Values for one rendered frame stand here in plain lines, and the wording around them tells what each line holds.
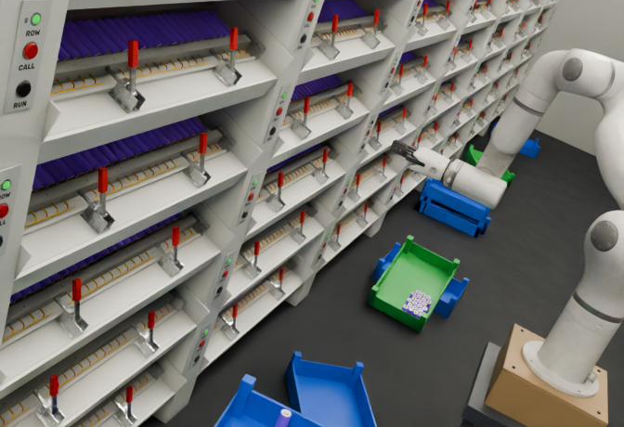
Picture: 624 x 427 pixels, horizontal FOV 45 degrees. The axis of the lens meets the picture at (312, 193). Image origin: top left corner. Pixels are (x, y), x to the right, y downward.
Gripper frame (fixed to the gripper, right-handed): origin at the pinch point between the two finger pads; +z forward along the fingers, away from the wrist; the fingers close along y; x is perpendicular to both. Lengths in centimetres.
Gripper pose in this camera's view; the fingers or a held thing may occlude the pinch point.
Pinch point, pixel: (398, 147)
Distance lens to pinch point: 214.4
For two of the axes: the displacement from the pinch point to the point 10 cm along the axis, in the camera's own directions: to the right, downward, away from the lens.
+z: -8.5, -4.4, 2.7
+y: 4.1, -2.5, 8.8
